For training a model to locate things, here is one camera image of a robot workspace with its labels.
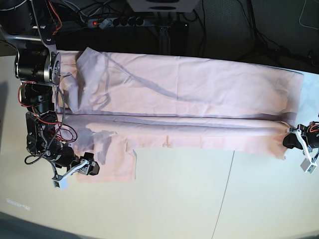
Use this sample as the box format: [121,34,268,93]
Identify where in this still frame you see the pink T-shirt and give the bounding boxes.
[57,48,304,183]

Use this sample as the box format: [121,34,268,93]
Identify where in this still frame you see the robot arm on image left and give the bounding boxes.
[0,0,100,188]

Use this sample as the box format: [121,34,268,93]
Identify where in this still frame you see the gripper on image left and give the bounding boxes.
[49,146,100,179]

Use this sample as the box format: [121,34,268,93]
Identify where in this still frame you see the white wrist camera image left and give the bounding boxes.
[52,178,68,190]

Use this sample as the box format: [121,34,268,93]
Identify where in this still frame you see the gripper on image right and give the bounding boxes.
[283,121,319,164]

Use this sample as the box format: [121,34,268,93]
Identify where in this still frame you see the black power strip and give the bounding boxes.
[87,16,147,29]

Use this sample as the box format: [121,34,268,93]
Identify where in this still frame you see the aluminium table leg post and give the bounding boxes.
[159,26,170,55]

